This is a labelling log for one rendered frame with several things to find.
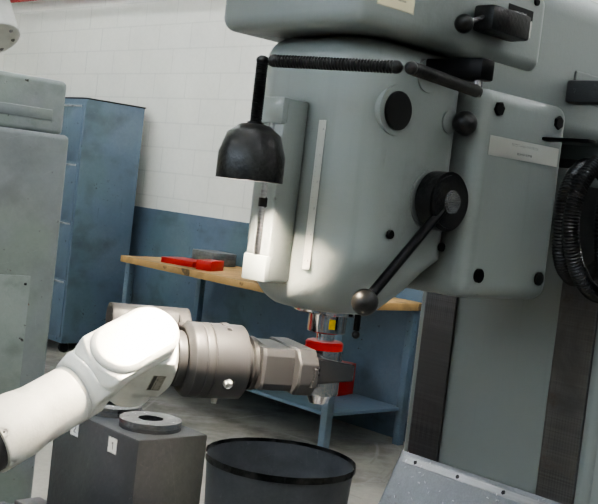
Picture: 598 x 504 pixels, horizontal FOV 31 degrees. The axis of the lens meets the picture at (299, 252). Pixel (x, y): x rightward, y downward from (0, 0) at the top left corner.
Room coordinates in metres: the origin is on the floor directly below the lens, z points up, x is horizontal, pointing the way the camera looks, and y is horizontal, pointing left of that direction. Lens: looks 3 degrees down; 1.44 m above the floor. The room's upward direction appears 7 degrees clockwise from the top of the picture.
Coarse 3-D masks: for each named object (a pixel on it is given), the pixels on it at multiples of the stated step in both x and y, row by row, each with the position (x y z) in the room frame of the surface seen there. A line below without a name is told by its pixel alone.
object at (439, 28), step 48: (240, 0) 1.28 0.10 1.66; (288, 0) 1.22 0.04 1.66; (336, 0) 1.16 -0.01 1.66; (384, 0) 1.15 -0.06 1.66; (432, 0) 1.21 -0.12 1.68; (480, 0) 1.27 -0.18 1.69; (528, 0) 1.33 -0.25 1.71; (432, 48) 1.26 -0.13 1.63; (480, 48) 1.28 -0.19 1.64; (528, 48) 1.34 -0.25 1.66
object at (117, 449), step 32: (96, 416) 1.54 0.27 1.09; (128, 416) 1.51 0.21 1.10; (160, 416) 1.53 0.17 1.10; (64, 448) 1.56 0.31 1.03; (96, 448) 1.50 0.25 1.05; (128, 448) 1.45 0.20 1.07; (160, 448) 1.46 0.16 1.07; (192, 448) 1.50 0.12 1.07; (64, 480) 1.56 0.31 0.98; (96, 480) 1.50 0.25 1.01; (128, 480) 1.44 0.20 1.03; (160, 480) 1.46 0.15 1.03; (192, 480) 1.50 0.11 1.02
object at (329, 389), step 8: (320, 352) 1.28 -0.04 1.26; (328, 352) 1.28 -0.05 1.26; (336, 352) 1.29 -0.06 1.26; (336, 360) 1.29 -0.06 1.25; (320, 384) 1.28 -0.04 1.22; (328, 384) 1.29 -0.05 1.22; (336, 384) 1.29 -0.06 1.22; (312, 392) 1.29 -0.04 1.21; (320, 392) 1.28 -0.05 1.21; (328, 392) 1.29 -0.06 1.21; (336, 392) 1.30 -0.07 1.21
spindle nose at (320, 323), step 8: (312, 320) 1.29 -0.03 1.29; (320, 320) 1.28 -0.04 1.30; (328, 320) 1.28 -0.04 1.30; (336, 320) 1.29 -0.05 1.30; (344, 320) 1.29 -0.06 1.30; (312, 328) 1.29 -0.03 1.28; (320, 328) 1.28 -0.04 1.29; (328, 328) 1.28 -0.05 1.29; (336, 328) 1.29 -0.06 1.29; (344, 328) 1.30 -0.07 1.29
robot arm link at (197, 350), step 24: (120, 312) 1.22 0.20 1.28; (168, 312) 1.25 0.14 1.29; (192, 336) 1.21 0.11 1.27; (216, 336) 1.22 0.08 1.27; (168, 360) 1.18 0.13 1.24; (192, 360) 1.20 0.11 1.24; (216, 360) 1.21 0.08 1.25; (144, 384) 1.20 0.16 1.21; (168, 384) 1.21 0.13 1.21; (192, 384) 1.20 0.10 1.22
